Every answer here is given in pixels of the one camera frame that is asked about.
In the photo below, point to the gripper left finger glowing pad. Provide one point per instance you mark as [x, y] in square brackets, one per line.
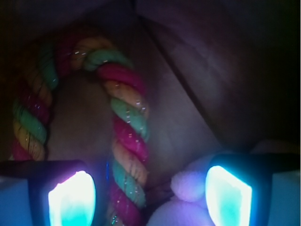
[46, 193]

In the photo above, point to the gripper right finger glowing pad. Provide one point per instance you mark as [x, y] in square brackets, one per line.
[254, 189]

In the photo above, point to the pink plush bunny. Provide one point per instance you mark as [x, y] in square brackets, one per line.
[188, 205]

